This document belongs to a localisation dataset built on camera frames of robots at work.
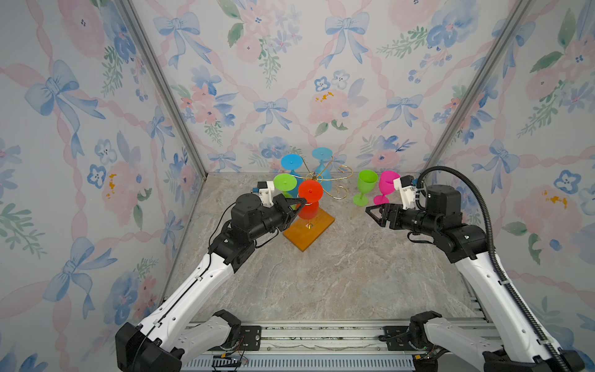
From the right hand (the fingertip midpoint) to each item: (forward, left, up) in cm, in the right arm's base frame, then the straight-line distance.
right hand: (373, 208), depth 69 cm
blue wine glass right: (+21, +14, -6) cm, 26 cm away
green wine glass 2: (+8, +27, +3) cm, 28 cm away
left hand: (-1, +19, +6) cm, 20 cm away
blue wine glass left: (+17, +25, +3) cm, 30 cm away
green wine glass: (+26, -6, -17) cm, 31 cm away
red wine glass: (+3, +18, +3) cm, 19 cm away
